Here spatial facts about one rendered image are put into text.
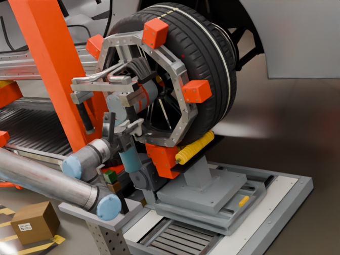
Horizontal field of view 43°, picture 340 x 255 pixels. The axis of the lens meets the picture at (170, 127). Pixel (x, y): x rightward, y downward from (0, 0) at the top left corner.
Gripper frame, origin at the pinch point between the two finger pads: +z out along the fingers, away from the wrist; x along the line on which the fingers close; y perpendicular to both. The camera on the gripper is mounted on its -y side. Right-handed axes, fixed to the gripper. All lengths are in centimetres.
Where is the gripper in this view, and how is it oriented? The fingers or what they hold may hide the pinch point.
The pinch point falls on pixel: (137, 118)
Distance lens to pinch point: 173.1
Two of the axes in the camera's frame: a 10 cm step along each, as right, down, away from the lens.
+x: 7.2, 0.7, -6.9
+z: 6.3, -4.7, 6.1
